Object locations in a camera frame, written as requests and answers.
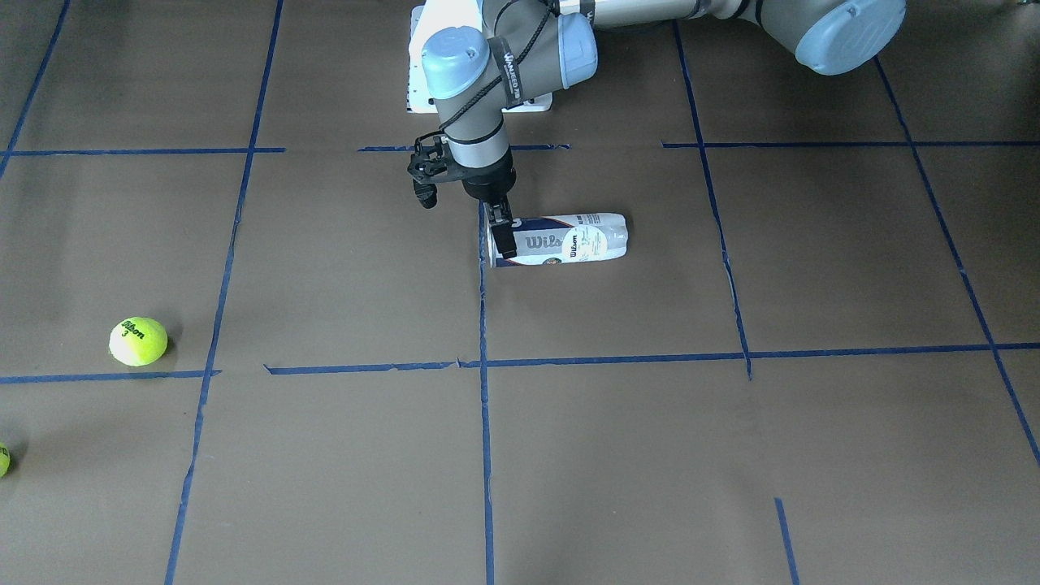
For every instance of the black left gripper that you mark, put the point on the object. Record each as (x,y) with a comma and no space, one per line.
(488,184)

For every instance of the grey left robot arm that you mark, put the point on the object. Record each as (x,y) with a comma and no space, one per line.
(522,50)

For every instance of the yellow tennis ball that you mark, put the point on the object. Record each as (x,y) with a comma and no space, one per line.
(138,341)
(5,459)

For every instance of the Wilson tennis ball can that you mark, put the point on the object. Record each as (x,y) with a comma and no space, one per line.
(562,239)

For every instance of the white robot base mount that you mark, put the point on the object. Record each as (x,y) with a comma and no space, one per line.
(428,19)

